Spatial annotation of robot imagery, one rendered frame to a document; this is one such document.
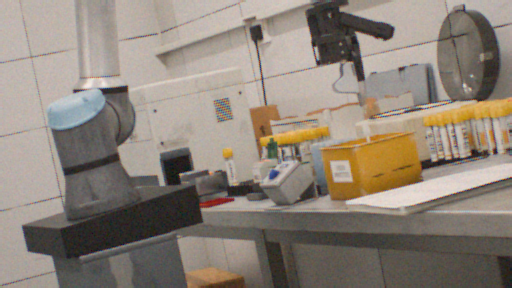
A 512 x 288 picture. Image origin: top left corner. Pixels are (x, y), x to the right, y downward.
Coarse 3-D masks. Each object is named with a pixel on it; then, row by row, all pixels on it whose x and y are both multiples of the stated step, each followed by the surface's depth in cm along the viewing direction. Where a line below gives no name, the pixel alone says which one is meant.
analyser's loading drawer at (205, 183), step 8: (208, 168) 252; (184, 176) 254; (192, 176) 250; (200, 176) 251; (208, 176) 246; (216, 176) 247; (184, 184) 252; (200, 184) 245; (208, 184) 246; (216, 184) 247; (200, 192) 245; (208, 192) 246
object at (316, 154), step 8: (312, 144) 214; (320, 144) 211; (328, 144) 209; (336, 144) 207; (312, 152) 214; (320, 152) 212; (320, 160) 212; (320, 168) 213; (320, 176) 213; (320, 184) 214; (328, 192) 209
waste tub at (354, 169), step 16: (352, 144) 200; (368, 144) 187; (384, 144) 189; (400, 144) 190; (416, 144) 191; (336, 160) 193; (352, 160) 188; (368, 160) 187; (384, 160) 188; (400, 160) 190; (416, 160) 191; (336, 176) 194; (352, 176) 189; (368, 176) 187; (384, 176) 188; (400, 176) 190; (416, 176) 191; (336, 192) 195; (352, 192) 190; (368, 192) 187
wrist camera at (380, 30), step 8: (344, 16) 204; (352, 16) 204; (344, 24) 204; (352, 24) 204; (360, 24) 204; (368, 24) 205; (376, 24) 205; (384, 24) 205; (360, 32) 208; (368, 32) 205; (376, 32) 205; (384, 32) 205; (392, 32) 205; (384, 40) 208
